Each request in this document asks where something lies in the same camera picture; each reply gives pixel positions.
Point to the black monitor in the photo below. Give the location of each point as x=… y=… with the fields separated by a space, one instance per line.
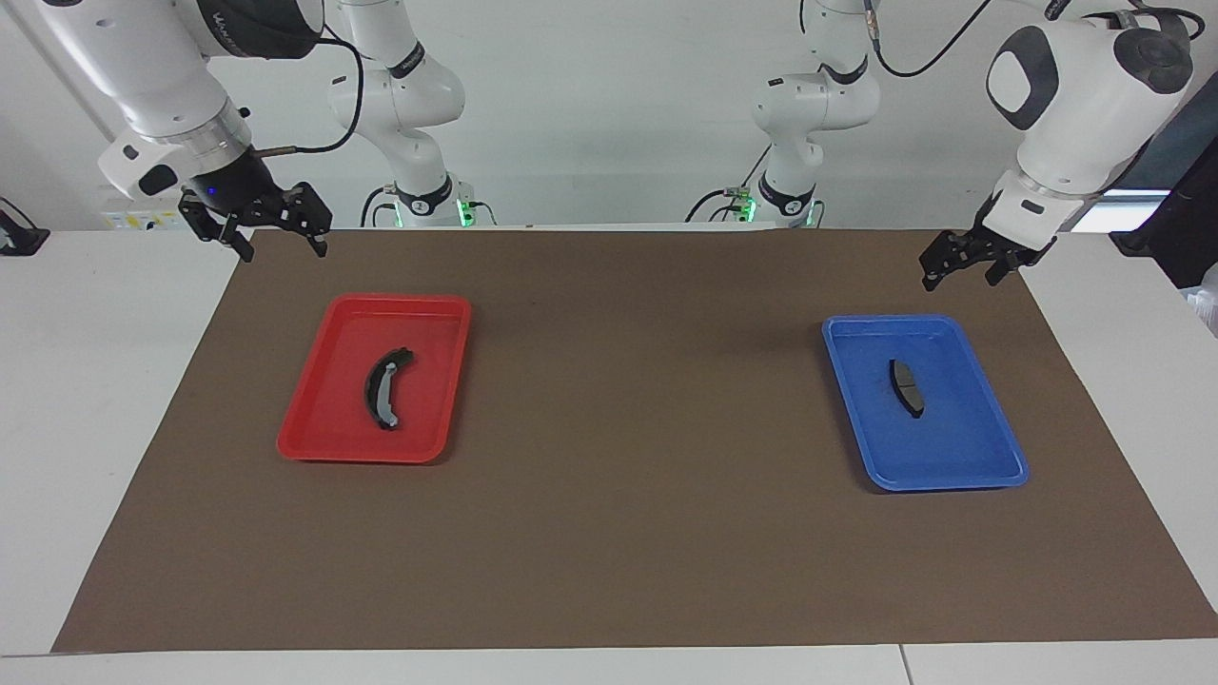
x=1180 y=190

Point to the white box yellow label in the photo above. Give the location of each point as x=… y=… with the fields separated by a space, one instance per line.
x=143 y=221

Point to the short dark brake pad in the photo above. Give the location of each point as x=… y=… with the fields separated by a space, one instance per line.
x=906 y=385

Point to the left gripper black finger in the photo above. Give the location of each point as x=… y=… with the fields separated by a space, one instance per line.
x=1001 y=270
x=933 y=269

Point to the black clamp device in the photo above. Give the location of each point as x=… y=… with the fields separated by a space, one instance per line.
x=19 y=238

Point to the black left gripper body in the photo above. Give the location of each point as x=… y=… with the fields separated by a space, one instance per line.
x=1009 y=249

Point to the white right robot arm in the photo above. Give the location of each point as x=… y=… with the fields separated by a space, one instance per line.
x=152 y=67

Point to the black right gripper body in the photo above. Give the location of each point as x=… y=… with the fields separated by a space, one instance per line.
x=233 y=185

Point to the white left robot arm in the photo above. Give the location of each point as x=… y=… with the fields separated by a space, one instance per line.
x=1066 y=143

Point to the clear plastic wrap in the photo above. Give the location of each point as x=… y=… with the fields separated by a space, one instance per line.
x=1207 y=300

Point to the long curved brake pad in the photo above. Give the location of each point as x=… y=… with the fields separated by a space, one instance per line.
x=379 y=395

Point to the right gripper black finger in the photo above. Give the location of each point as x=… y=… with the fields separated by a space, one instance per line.
x=240 y=245
x=319 y=243

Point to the red plastic tray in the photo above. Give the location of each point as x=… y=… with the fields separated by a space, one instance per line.
x=419 y=419

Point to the brown table mat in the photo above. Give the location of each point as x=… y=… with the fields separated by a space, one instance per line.
x=618 y=476

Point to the blue plastic tray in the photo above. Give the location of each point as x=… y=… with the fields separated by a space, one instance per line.
x=952 y=447

